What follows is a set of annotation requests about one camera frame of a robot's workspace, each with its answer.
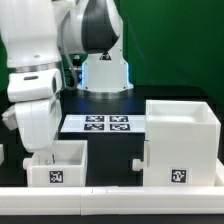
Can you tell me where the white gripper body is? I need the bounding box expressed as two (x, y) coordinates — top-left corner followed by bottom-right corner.
(2, 97), (62, 152)

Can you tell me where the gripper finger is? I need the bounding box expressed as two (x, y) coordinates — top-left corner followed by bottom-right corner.
(45, 151), (55, 165)

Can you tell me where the white drawer with knob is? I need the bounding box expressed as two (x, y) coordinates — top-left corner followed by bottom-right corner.
(23, 140), (88, 187)

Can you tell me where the white drawer cabinet box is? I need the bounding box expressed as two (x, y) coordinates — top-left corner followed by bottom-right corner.
(143, 100), (221, 186)

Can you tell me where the white drawer without knob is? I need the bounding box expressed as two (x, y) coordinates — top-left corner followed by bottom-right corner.
(132, 141), (150, 171)

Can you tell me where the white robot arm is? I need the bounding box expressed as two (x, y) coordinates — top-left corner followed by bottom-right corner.
(0, 0), (133, 165)

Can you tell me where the white marker sheet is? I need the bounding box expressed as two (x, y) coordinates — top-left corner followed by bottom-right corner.
(61, 115), (145, 133)

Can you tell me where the white left rail block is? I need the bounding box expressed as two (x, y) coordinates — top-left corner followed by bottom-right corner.
(0, 144), (4, 166)

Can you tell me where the white front rail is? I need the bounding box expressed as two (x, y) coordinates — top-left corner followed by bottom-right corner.
(0, 187), (224, 215)

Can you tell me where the white rail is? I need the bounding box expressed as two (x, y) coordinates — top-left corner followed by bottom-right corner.
(0, 187), (224, 215)
(214, 160), (224, 187)

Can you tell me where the white right rail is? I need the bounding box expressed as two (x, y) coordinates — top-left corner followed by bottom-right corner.
(214, 160), (224, 187)

